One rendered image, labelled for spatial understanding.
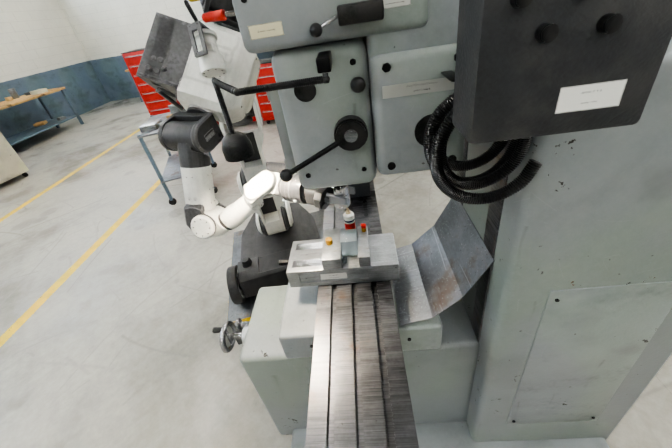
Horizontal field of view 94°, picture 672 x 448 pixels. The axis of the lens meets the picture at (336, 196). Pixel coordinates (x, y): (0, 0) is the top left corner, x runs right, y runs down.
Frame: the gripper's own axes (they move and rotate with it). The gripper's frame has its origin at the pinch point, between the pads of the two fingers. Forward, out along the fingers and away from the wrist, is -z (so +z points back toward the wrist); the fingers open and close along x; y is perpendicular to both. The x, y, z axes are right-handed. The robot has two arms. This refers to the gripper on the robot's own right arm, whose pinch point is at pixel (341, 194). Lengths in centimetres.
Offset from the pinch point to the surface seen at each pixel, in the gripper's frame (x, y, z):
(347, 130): -10.0, -23.4, -9.2
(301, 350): -23, 46, 9
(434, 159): -17.3, -22.3, -27.8
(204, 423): -40, 125, 74
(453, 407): -1, 91, -36
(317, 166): -10.6, -14.5, -0.9
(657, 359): 14, 50, -86
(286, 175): -16.8, -15.0, 3.5
